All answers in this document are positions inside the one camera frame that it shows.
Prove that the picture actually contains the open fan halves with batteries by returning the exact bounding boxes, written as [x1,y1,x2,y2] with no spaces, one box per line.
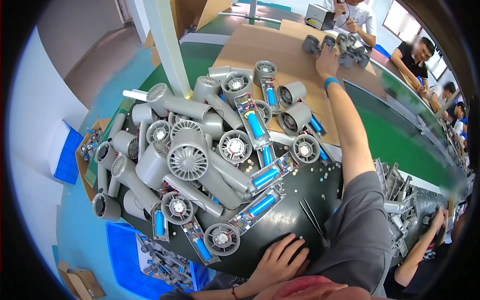
[152,77,334,267]

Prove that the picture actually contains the heap of grey handheld fans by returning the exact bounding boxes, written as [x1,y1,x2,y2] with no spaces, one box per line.
[92,60,323,257]

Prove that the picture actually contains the white plastic tube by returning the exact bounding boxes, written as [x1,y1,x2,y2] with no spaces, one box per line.
[122,89,148,102]

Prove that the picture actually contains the black table mat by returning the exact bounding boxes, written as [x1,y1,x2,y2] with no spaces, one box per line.
[112,109,451,279]

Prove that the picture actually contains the empty blue plastic crate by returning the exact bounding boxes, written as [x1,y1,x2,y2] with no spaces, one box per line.
[53,119,84,185]

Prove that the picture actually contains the person's left hand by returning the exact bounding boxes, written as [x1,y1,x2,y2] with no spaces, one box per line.
[249,233,311,289]

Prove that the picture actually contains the blue crate of fan parts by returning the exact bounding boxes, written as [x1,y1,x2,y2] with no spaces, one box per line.
[105,221,211,300]

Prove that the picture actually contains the small open cardboard box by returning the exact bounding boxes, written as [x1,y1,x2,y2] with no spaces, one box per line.
[57,261,107,300]

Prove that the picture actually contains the cluster of finished grey fans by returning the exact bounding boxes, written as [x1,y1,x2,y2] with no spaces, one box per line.
[301,32,372,70]

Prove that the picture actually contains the person's right hand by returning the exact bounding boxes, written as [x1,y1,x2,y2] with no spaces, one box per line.
[316,46,340,81]

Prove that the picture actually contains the grey machine box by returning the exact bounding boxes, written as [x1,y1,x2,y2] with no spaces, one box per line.
[304,4,337,31]

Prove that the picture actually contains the metal tweezers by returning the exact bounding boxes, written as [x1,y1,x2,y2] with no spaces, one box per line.
[299,197,331,248]

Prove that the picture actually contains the pale support post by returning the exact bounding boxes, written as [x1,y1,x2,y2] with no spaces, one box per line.
[142,0,194,100]

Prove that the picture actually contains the heap of grey handle shells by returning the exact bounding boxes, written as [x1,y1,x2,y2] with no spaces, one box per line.
[373,157,419,259]

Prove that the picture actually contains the scattered small round pads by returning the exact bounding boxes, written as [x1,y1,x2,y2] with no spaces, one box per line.
[240,157,343,241]

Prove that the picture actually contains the cardboard box of fan parts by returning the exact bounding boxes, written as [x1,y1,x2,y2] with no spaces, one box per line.
[75,117,113,203]

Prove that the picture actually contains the green conveyor belt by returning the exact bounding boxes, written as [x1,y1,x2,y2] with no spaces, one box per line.
[343,79,467,190]

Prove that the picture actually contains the blue wrist band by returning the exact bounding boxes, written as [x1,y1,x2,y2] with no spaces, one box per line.
[324,77,342,93]

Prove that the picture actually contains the brown cardboard sheet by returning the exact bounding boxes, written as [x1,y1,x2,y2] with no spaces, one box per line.
[212,19,387,148]

